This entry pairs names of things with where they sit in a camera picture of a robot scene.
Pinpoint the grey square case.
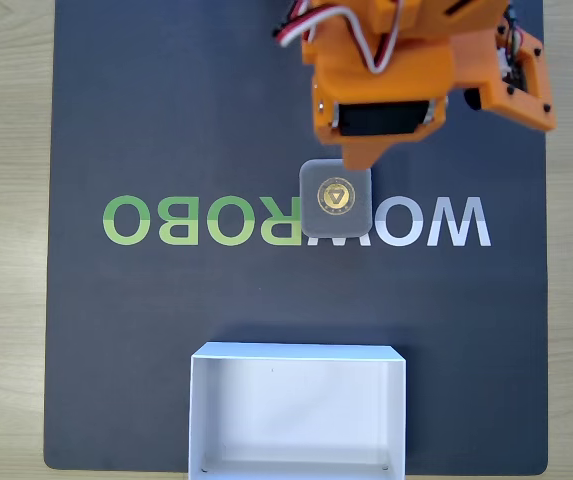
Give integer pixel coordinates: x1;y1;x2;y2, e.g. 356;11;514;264
298;158;373;240

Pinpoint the white red black servo cable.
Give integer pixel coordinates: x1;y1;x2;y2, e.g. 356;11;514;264
335;0;403;75
272;0;318;50

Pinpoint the white cardboard box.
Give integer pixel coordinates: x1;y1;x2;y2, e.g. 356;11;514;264
188;341;408;480

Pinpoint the orange camera mount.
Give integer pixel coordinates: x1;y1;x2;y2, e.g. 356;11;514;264
448;22;558;134

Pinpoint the dark mat with WOWROBO print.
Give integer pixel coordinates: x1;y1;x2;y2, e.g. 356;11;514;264
43;0;550;474

